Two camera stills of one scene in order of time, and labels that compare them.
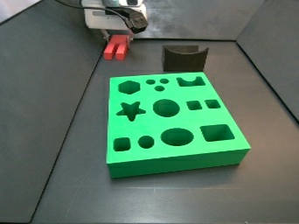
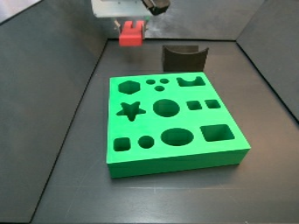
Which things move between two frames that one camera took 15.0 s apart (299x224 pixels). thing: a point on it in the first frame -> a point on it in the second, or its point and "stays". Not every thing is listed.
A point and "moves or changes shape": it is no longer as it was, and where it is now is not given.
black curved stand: (184, 59) stays
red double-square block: (120, 45) moves or changes shape
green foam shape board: (169, 125) stays
